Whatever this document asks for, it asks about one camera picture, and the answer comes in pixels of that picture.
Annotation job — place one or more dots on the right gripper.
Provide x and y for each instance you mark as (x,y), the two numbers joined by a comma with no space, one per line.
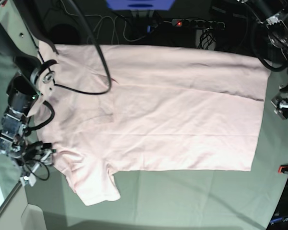
(34,163)

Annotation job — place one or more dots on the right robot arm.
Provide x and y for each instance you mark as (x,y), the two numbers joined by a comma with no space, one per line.
(27,109)

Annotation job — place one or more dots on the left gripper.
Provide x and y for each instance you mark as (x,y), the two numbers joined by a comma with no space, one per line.
(280,104)

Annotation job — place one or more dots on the white bin bottom left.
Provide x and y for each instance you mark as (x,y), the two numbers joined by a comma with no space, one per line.
(17,214)

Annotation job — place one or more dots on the black power strip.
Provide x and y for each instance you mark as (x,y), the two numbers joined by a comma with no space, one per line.
(198,24)

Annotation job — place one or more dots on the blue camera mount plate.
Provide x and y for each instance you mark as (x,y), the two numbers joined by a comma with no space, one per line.
(119,5)

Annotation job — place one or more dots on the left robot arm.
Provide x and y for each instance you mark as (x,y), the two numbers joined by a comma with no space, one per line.
(273,16)

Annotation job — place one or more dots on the pink printed t-shirt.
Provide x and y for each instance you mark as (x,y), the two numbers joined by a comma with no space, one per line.
(168,109)

